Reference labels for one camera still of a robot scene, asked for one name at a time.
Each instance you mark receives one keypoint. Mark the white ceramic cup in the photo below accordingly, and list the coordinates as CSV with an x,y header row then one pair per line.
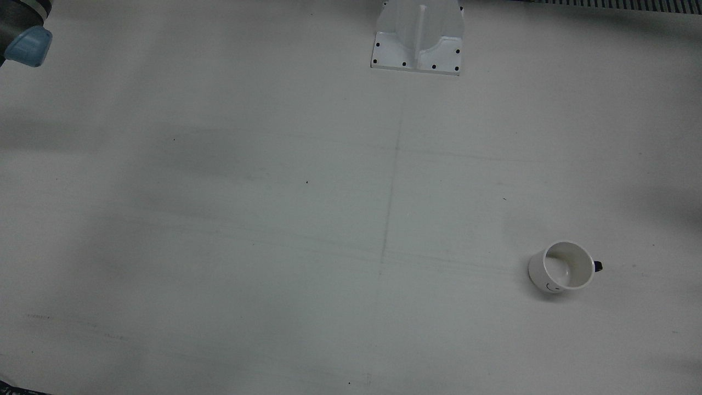
x,y
554,274

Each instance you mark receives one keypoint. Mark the white metal mounting bracket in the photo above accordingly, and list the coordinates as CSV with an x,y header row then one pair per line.
x,y
418,38

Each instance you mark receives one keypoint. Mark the ribbed metal rail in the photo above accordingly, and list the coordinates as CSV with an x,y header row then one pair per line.
x,y
620,4

